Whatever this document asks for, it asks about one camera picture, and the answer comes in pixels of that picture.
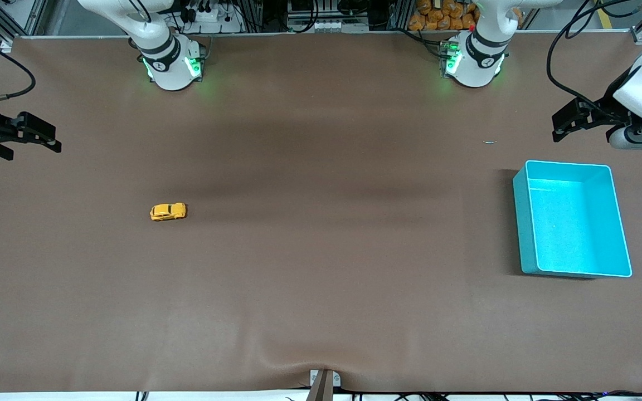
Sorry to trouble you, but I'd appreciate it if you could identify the grey metal bracket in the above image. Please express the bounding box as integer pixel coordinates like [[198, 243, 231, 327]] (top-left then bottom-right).
[[310, 369, 342, 388]]

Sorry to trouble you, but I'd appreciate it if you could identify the brown table mat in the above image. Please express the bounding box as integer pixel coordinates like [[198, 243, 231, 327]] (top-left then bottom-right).
[[0, 31, 642, 393]]

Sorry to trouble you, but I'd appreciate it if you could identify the white power strip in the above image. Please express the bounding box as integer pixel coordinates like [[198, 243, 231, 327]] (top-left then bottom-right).
[[179, 3, 244, 33]]

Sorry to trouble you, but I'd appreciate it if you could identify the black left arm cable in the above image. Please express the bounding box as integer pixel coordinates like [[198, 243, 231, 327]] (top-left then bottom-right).
[[547, 0, 642, 123]]

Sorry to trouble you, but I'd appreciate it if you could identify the yellow beetle toy car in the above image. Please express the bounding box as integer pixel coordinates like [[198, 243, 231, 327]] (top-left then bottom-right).
[[149, 202, 188, 222]]

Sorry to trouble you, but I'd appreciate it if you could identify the brown mounting bar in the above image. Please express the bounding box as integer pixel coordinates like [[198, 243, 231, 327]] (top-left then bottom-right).
[[305, 372, 334, 401]]

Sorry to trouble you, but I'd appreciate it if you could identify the turquoise plastic bin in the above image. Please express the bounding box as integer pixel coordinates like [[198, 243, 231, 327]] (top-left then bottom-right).
[[513, 160, 633, 278]]

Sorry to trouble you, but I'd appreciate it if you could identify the orange packaged goods pile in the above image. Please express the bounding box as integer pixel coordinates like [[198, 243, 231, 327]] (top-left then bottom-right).
[[408, 0, 480, 32]]

